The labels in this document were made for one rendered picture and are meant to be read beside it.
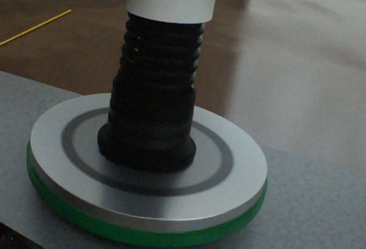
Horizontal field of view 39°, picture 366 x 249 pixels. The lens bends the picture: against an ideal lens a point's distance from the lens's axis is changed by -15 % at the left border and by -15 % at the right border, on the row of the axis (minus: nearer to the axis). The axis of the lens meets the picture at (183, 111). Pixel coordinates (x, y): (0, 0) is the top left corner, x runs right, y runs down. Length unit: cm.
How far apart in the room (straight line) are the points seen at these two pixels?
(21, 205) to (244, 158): 21
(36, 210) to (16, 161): 8
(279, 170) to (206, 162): 15
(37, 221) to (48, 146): 7
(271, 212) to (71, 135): 20
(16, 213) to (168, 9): 22
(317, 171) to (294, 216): 11
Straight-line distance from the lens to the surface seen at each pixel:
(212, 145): 52
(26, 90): 71
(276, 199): 57
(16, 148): 58
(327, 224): 55
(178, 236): 42
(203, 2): 42
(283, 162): 64
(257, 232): 51
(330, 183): 62
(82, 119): 53
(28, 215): 48
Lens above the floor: 112
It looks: 25 degrees down
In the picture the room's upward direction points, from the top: 10 degrees clockwise
